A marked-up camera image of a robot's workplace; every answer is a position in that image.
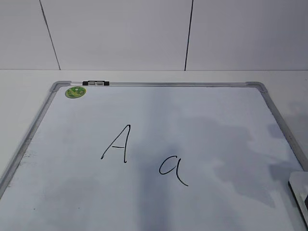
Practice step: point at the white whiteboard eraser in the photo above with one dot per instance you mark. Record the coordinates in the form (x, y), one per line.
(298, 183)

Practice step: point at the white framed whiteboard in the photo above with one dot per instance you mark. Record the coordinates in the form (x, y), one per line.
(154, 157)

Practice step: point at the black whiteboard hanger clip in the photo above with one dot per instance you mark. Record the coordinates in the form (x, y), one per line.
(95, 83)

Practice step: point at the green round magnet sticker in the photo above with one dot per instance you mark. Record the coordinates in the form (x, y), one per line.
(75, 92)

